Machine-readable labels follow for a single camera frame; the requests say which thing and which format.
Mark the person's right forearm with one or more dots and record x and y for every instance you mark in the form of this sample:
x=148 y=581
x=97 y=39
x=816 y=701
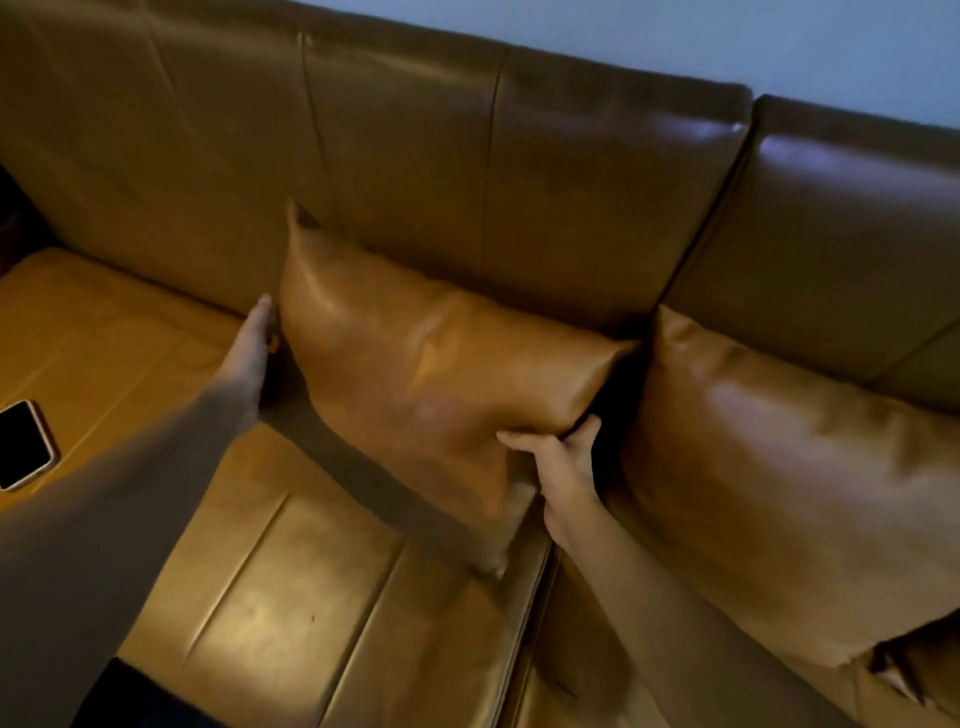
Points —
x=675 y=630

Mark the person's left hand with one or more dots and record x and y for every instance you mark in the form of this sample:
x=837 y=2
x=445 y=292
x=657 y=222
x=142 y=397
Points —
x=244 y=364

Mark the person's right thumb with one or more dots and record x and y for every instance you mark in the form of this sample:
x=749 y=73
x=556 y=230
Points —
x=521 y=442

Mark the person's left forearm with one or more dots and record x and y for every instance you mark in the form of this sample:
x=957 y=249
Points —
x=112 y=540

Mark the person's left fingers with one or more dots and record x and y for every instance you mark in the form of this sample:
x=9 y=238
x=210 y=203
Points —
x=261 y=322

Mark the person's right hand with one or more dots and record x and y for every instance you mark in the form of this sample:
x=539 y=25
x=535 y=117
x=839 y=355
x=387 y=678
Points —
x=562 y=480

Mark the brown leather sofa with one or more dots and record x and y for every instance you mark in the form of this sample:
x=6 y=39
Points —
x=465 y=187

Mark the black smartphone with light case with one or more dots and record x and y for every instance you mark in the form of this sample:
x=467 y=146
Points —
x=21 y=444

